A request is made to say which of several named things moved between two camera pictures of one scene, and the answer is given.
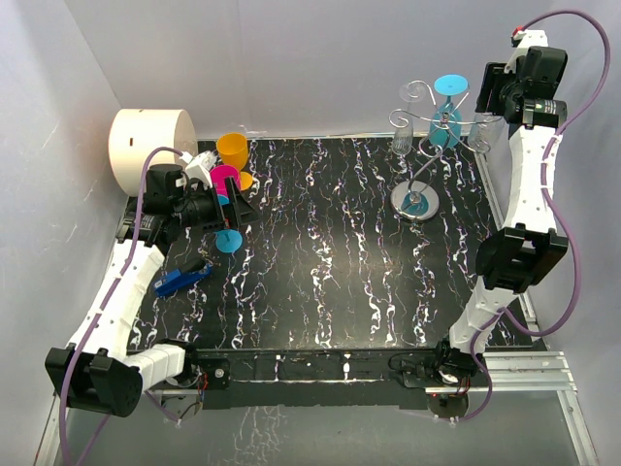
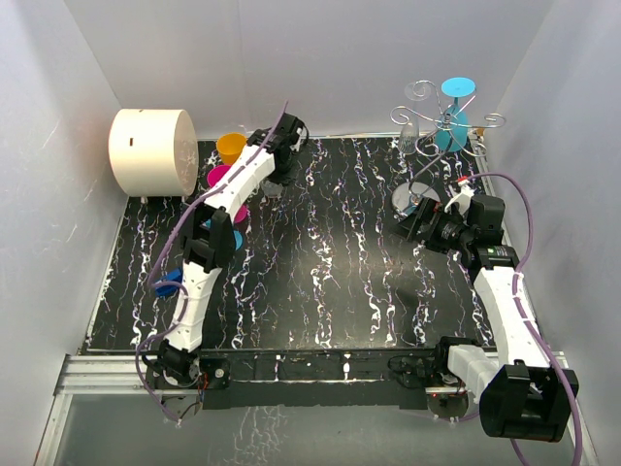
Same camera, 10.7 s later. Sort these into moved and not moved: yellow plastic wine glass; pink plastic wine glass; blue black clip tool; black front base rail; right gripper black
Moved: right gripper black
Not moved: black front base rail; blue black clip tool; yellow plastic wine glass; pink plastic wine glass
